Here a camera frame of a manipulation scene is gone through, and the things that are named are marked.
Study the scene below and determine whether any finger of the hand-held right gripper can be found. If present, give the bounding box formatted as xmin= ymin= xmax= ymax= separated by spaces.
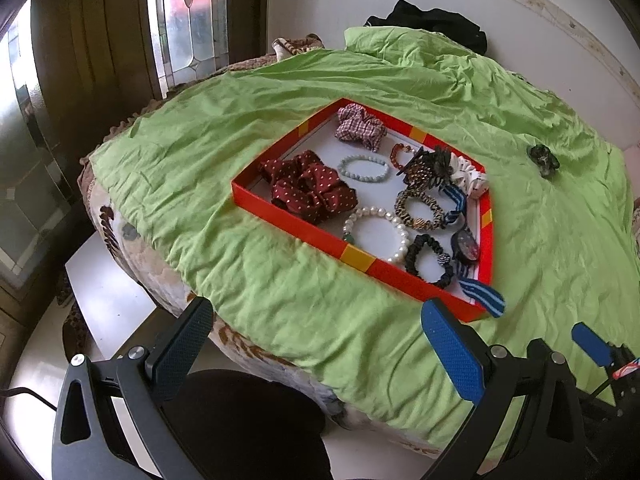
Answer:
xmin=571 ymin=322 xmax=635 ymax=370

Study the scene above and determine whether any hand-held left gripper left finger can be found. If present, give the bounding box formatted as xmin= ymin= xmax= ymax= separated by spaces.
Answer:
xmin=50 ymin=296 xmax=215 ymax=480

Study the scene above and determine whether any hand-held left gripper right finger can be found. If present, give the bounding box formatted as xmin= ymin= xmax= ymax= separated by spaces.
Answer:
xmin=421 ymin=298 xmax=587 ymax=480

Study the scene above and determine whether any black scrunchie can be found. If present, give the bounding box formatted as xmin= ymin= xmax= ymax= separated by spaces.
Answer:
xmin=405 ymin=233 xmax=462 ymax=289

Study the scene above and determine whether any red tray box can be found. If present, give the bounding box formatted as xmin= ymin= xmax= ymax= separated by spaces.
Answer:
xmin=231 ymin=97 xmax=496 ymax=323

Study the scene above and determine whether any white pearl bracelet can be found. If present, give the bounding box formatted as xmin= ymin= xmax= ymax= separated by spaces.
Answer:
xmin=342 ymin=206 xmax=411 ymax=264

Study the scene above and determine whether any leopard print scrunchie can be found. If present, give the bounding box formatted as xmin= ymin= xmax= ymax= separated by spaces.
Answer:
xmin=394 ymin=187 xmax=447 ymax=231

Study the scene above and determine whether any dark butterfly hair clip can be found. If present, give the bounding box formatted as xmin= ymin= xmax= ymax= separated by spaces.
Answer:
xmin=397 ymin=145 xmax=454 ymax=192

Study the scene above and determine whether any pale green bead bracelet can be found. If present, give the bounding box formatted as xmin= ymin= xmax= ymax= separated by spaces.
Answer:
xmin=339 ymin=155 xmax=391 ymax=183

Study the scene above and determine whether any orange bead bracelet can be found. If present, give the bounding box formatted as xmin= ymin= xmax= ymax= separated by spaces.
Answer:
xmin=390 ymin=143 xmax=424 ymax=170

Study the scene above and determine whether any white low table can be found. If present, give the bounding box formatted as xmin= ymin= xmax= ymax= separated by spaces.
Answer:
xmin=64 ymin=234 xmax=176 ymax=362

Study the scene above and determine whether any black stool seat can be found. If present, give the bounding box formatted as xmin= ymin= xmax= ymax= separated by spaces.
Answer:
xmin=165 ymin=370 xmax=334 ymax=480

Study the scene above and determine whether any black watch striped band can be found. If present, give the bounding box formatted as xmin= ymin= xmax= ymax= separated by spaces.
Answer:
xmin=440 ymin=182 xmax=506 ymax=320

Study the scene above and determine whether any white scrunchie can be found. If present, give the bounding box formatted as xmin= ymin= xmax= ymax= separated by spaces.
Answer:
xmin=446 ymin=152 xmax=488 ymax=197

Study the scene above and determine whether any dark green flower hair clip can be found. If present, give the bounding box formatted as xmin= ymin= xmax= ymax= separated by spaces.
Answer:
xmin=527 ymin=143 xmax=561 ymax=180

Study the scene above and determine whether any dark red dotted scrunchie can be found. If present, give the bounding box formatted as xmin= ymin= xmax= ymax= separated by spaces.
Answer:
xmin=257 ymin=150 xmax=360 ymax=226

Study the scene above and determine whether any green bed sheet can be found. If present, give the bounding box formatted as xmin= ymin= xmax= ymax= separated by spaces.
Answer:
xmin=90 ymin=25 xmax=640 ymax=461

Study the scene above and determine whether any plaid scrunchie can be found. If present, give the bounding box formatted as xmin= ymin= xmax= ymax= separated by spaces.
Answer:
xmin=334 ymin=103 xmax=388 ymax=152

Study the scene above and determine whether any wooden glass door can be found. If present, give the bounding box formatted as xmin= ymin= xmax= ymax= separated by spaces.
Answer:
xmin=0 ymin=0 xmax=151 ymax=306

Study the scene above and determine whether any stained glass window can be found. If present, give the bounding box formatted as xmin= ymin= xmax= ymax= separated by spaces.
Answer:
xmin=147 ymin=0 xmax=229 ymax=99

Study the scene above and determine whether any black cloth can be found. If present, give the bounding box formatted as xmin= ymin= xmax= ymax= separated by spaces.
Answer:
xmin=364 ymin=0 xmax=488 ymax=56

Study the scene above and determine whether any black cable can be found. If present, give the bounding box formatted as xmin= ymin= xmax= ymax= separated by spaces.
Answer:
xmin=0 ymin=386 xmax=57 ymax=412

